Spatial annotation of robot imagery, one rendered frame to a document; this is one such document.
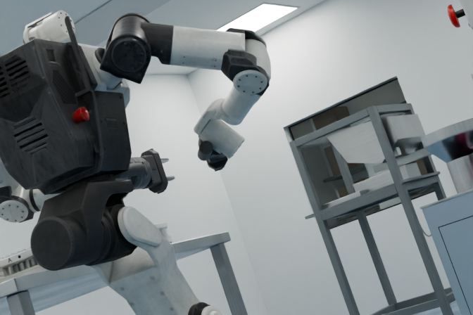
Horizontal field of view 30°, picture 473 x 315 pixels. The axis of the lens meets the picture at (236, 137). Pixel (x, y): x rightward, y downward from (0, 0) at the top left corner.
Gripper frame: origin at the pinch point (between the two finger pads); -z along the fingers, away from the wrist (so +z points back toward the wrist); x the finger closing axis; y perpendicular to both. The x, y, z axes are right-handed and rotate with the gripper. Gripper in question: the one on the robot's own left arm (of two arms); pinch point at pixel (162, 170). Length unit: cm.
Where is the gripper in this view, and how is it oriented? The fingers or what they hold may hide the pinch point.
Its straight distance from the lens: 251.9
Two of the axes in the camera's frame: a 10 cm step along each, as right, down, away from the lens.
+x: 3.2, 9.4, -1.6
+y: 7.8, -3.5, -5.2
